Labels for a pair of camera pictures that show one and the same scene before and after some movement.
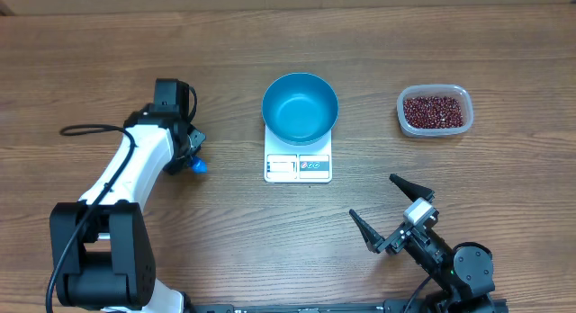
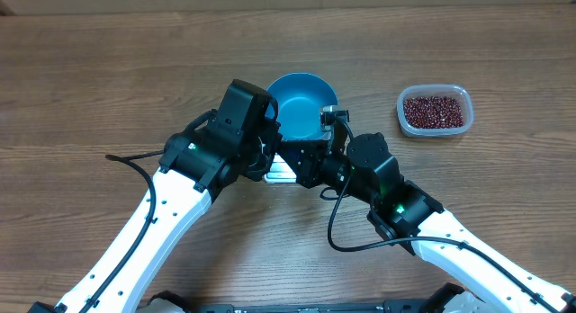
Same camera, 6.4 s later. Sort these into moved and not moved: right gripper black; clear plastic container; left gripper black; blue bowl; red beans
Moved: left gripper black; right gripper black
Not moved: clear plastic container; red beans; blue bowl
